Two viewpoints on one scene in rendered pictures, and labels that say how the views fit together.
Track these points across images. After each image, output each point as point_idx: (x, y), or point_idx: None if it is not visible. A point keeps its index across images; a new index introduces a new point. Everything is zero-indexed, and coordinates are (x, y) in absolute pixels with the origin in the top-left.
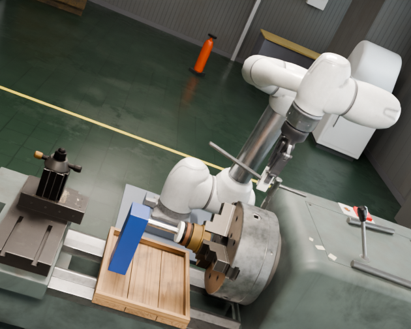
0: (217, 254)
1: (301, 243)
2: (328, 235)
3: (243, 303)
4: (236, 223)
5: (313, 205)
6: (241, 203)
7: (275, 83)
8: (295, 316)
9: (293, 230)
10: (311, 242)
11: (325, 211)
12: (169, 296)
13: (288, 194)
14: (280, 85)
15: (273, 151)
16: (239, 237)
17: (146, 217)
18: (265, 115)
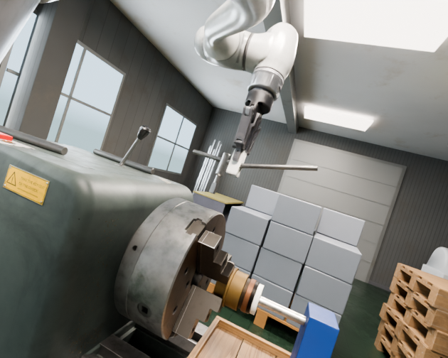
0: (228, 258)
1: (178, 190)
2: (134, 173)
3: None
4: (215, 231)
5: (87, 167)
6: (213, 216)
7: (257, 23)
8: None
9: (168, 192)
10: (171, 183)
11: (77, 162)
12: (223, 350)
13: (107, 180)
14: (252, 26)
15: (246, 132)
16: (225, 227)
17: (312, 305)
18: (6, 10)
